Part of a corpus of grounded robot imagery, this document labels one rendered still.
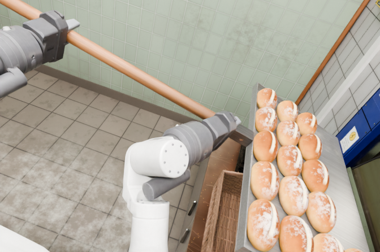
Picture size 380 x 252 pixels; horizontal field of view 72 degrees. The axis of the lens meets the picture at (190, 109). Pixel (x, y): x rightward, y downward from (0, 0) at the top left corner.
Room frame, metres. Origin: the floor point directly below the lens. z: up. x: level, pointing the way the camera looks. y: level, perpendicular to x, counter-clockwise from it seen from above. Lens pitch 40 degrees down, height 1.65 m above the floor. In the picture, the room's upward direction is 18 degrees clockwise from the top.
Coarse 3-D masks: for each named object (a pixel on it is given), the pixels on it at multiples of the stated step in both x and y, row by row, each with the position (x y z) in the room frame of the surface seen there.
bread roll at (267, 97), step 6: (264, 90) 0.70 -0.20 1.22; (270, 90) 0.70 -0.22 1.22; (258, 96) 0.69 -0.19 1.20; (264, 96) 0.67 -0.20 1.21; (270, 96) 0.67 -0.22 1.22; (276, 96) 0.69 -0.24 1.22; (258, 102) 0.66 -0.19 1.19; (264, 102) 0.66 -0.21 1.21; (270, 102) 0.66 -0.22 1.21; (276, 102) 0.67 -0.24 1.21
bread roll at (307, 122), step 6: (300, 114) 0.71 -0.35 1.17; (306, 114) 0.70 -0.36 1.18; (312, 114) 0.71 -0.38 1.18; (300, 120) 0.68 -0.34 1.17; (306, 120) 0.67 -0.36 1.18; (312, 120) 0.67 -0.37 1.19; (300, 126) 0.66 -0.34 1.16; (306, 126) 0.65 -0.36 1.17; (312, 126) 0.65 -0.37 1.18; (300, 132) 0.65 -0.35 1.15; (306, 132) 0.64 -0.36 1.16; (312, 132) 0.64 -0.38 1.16
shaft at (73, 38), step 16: (0, 0) 0.50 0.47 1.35; (16, 0) 0.51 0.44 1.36; (32, 16) 0.50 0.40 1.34; (80, 48) 0.49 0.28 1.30; (96, 48) 0.50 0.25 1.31; (112, 64) 0.49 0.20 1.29; (128, 64) 0.50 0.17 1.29; (144, 80) 0.49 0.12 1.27; (176, 96) 0.49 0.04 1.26; (192, 112) 0.48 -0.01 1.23; (208, 112) 0.49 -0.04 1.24
